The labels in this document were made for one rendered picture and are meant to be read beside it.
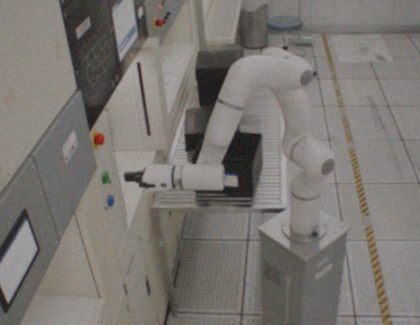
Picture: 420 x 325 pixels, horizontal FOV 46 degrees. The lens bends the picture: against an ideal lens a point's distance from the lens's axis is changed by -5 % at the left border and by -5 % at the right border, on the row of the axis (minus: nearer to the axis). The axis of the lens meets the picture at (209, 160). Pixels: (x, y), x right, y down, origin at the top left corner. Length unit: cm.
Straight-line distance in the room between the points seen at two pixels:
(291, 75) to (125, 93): 101
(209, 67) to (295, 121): 130
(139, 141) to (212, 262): 97
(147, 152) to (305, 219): 87
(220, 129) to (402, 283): 176
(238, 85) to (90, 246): 69
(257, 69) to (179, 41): 225
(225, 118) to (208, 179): 21
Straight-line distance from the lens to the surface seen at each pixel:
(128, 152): 254
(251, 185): 229
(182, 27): 378
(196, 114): 281
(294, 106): 176
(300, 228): 210
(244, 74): 158
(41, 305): 190
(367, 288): 300
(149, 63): 231
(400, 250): 326
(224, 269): 307
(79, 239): 167
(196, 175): 167
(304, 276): 211
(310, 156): 186
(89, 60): 166
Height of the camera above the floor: 217
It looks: 33 degrees down
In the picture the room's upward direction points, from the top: 5 degrees counter-clockwise
